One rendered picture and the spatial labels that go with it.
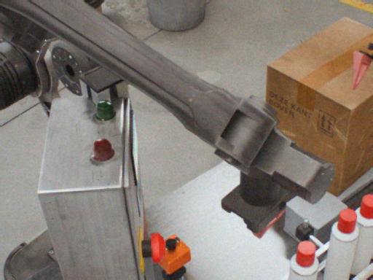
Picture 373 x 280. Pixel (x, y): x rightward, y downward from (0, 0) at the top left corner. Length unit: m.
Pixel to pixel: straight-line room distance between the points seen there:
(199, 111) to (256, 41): 2.89
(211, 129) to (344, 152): 0.73
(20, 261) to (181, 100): 1.61
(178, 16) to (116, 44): 2.96
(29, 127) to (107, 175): 2.48
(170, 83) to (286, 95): 0.77
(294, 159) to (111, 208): 0.24
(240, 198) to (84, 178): 0.28
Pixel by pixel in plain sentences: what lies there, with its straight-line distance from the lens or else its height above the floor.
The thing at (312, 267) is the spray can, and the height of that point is 1.05.
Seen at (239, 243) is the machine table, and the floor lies 0.83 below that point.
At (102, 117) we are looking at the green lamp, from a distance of 0.75.
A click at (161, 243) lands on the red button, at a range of 0.79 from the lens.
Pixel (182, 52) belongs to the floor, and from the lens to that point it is 3.52.
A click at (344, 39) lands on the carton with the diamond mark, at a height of 1.12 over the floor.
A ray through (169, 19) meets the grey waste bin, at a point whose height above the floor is 0.09.
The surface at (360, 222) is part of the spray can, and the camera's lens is 1.23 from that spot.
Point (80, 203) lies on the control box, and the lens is 0.69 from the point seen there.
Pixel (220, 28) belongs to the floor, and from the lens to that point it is 3.73.
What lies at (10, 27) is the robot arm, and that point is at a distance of 1.01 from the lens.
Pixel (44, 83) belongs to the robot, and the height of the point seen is 0.86.
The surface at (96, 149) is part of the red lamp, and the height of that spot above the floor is 1.49.
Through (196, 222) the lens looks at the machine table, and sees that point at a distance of 1.49.
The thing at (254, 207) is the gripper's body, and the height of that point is 1.30.
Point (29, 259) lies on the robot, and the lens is 2.26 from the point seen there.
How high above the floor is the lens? 1.95
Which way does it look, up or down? 42 degrees down
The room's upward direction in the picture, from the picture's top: 4 degrees counter-clockwise
